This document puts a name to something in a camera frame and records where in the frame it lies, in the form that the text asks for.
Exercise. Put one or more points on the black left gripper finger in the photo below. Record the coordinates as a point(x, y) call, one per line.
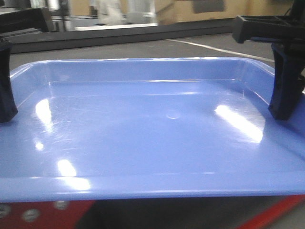
point(8, 108)

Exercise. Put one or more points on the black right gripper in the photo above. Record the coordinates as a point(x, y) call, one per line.
point(289, 60)

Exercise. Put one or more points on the light blue plastic tray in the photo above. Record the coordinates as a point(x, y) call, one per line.
point(148, 128)

